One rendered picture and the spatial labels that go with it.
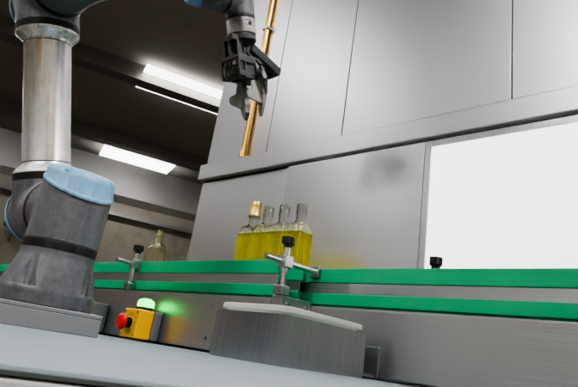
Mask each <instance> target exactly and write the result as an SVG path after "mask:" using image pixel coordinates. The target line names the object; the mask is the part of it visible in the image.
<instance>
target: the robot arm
mask: <svg viewBox="0 0 578 387"><path fill-rule="evenodd" d="M102 1H106V0H9V11H10V14H11V16H12V19H13V21H14V22H15V35H16V36H17V37H18V38H19V39H20V40H21V41H22V42H23V86H22V164H21V166H20V167H18V168H17V169H16V170H15V171H14V172H13V173H12V192H11V196H10V197H9V200H8V202H7V204H6V207H5V211H4V217H5V222H6V225H7V226H8V228H9V230H10V232H11V233H12V234H13V235H14V236H15V237H17V238H18V239H20V240H21V241H22V245H21V248H20V250H19V252H18V254H17V255H16V256H15V258H14V259H13V261H12V262H11V263H10V264H9V266H8V267H7V268H6V270H5V271H4V272H3V274H2V275H1V277H0V298H4V299H8V300H13V301H18V302H23V303H28V304H37V305H42V306H46V307H52V308H57V309H61V310H71V311H76V312H82V313H87V314H91V313H92V310H93V307H94V303H95V288H94V264H95V258H96V255H97V252H98V249H99V246H100V242H101V237H102V234H103V231H104V228H105V224H106V222H107V218H108V213H109V210H110V206H111V205H112V204H113V202H114V199H113V197H114V190H115V187H114V184H113V183H112V182H111V181H110V180H109V179H107V178H105V177H102V176H100V175H97V174H94V173H91V172H89V171H86V170H83V169H78V168H75V167H71V48H72V47H73V46H74V45H75V44H76V43H78V41H79V40H80V15H81V14H82V13H83V12H84V11H85V10H86V9H87V8H88V7H90V6H92V5H94V4H96V3H99V2H102ZM184 1H185V3H187V4H189V5H193V6H195V7H197V8H202V9H209V10H213V11H217V12H220V13H225V16H226V27H227V36H225V37H223V42H224V60H223V61H221V62H220V63H221V73H222V82H227V83H229V82H231V83H236V84H237V88H236V93H235V94H234V95H233V96H231V97H230V99H229V103H230V104H231V105H232V106H233V107H236V108H239V109H240V110H241V114H242V117H243V119H244V120H247V119H248V117H249V115H250V112H249V99H250V100H252V101H255V102H257V103H258V111H259V115H260V116H261V117H262V115H263V112H264V108H265V105H266V99H267V80H269V79H272V78H275V77H278V76H279V75H280V73H281V68H280V67H279V66H278V65H277V64H276V63H275V62H274V61H272V60H271V59H270V58H269V57H268V56H267V55H266V54H265V53H264V52H263V51H262V50H261V49H260V48H258V47H257V46H256V45H255V43H256V37H255V36H256V30H255V11H254V1H253V0H184ZM223 67H224V72H225V77H224V72H223ZM247 85H248V86H250V85H251V89H249V88H248V87H247Z"/></svg>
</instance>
